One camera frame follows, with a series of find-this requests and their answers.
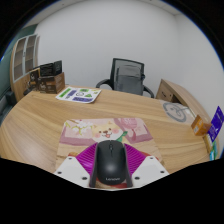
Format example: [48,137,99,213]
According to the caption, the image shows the black computer mouse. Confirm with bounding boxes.
[90,140,133,187]

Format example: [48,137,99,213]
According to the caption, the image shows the black mesh office chair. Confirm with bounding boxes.
[96,58,154,98]

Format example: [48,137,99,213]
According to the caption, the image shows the cartoon dog mouse pad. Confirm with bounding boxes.
[56,118,163,168]

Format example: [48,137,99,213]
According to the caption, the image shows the dark product boxes stack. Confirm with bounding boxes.
[29,60,65,94]

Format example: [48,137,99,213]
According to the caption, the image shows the brown cardboard box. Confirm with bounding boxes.
[191,115,211,136]

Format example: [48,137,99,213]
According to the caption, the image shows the wooden bookshelf cabinet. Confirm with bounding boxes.
[10,34,39,101]

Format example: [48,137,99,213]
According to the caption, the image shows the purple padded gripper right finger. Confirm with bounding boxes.
[125,144,169,187]

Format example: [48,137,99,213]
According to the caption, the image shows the green and white leaflet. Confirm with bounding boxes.
[56,86,101,103]

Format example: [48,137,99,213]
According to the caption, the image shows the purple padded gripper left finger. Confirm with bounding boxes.
[54,144,97,188]

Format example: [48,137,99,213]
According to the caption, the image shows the small tan packet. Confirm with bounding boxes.
[204,134,213,153]

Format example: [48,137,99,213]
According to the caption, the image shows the green book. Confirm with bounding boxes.
[209,141,218,161]

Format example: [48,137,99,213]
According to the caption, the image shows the purple standing card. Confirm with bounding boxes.
[208,107,224,142]

